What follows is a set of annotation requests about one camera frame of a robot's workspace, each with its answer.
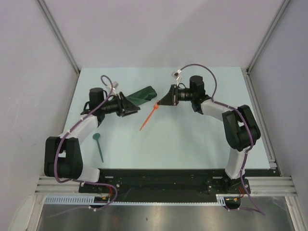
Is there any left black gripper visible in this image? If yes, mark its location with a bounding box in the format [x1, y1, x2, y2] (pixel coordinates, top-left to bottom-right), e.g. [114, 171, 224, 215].
[101, 92, 141, 117]

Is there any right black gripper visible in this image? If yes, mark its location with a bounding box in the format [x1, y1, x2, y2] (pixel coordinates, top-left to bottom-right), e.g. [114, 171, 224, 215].
[158, 84, 195, 106]

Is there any orange plastic fork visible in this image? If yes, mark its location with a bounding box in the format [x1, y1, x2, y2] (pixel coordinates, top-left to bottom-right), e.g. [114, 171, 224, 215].
[139, 101, 159, 131]

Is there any dark green cloth napkin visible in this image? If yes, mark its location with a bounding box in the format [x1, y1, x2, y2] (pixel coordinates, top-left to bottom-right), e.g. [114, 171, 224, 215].
[126, 86, 157, 106]

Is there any teal plastic utensil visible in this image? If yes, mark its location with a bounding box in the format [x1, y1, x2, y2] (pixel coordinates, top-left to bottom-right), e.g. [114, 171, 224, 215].
[92, 133, 104, 162]

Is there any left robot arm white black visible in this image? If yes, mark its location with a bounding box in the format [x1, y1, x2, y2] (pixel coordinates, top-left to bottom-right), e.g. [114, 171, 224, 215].
[44, 88, 140, 193]

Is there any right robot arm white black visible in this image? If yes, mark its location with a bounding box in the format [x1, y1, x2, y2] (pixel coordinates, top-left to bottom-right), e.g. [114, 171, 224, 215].
[157, 76, 261, 193]

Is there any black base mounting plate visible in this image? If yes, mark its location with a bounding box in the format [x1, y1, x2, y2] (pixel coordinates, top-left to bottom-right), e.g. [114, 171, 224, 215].
[49, 168, 282, 203]

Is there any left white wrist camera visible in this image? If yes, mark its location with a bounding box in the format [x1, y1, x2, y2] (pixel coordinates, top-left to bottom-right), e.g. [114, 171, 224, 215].
[106, 81, 118, 95]

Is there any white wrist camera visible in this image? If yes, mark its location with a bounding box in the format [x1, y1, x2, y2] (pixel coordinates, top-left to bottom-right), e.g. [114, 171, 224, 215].
[172, 69, 182, 86]
[106, 81, 118, 95]

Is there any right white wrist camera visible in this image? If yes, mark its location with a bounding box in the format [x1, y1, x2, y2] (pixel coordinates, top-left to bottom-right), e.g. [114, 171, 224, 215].
[172, 69, 182, 86]

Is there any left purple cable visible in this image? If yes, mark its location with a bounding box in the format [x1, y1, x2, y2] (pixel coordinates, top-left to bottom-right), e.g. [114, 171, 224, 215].
[47, 75, 118, 217]

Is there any right aluminium table rail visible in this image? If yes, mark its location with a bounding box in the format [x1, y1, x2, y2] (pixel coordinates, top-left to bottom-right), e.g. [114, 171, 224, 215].
[241, 68, 280, 170]

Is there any white slotted cable duct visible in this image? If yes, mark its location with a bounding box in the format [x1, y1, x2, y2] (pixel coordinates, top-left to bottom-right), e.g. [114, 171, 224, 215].
[44, 195, 240, 207]

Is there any left aluminium frame post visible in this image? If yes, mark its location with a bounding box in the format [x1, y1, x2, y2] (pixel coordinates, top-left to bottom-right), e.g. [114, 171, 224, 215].
[35, 0, 81, 76]

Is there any aluminium frame post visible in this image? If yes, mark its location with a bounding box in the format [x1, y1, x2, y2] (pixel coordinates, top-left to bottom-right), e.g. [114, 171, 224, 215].
[245, 0, 292, 75]
[35, 0, 81, 76]

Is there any front aluminium extrusion rail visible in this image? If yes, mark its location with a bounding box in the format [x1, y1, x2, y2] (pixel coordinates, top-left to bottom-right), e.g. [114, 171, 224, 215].
[35, 177, 297, 196]

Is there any right aluminium frame post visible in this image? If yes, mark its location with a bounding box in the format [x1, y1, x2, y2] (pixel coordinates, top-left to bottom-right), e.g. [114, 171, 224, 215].
[245, 0, 292, 75]

